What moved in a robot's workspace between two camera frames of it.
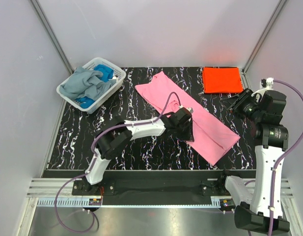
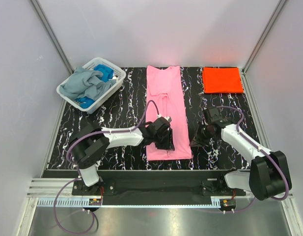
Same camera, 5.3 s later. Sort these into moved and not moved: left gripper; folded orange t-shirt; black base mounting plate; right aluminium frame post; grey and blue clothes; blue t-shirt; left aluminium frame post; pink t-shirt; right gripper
Moved: left gripper; pink t-shirt; right gripper
Not moved: left aluminium frame post; black base mounting plate; folded orange t-shirt; grey and blue clothes; blue t-shirt; right aluminium frame post
